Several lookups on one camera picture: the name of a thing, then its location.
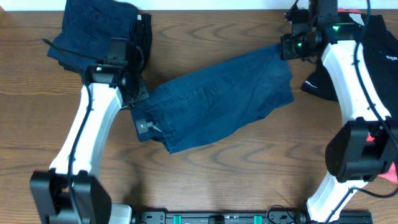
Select black and coral t-shirt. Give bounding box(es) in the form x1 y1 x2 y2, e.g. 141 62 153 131
300 7 398 184

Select folded dark navy garment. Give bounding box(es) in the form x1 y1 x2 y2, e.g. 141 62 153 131
53 0 152 60

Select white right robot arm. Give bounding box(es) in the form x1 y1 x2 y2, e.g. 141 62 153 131
280 1 397 223

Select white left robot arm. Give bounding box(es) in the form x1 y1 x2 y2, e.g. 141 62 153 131
30 38 149 223

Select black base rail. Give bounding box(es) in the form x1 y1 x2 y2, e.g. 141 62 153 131
132 210 373 224

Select blue shorts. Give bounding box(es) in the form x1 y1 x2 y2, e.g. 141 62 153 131
131 44 294 153

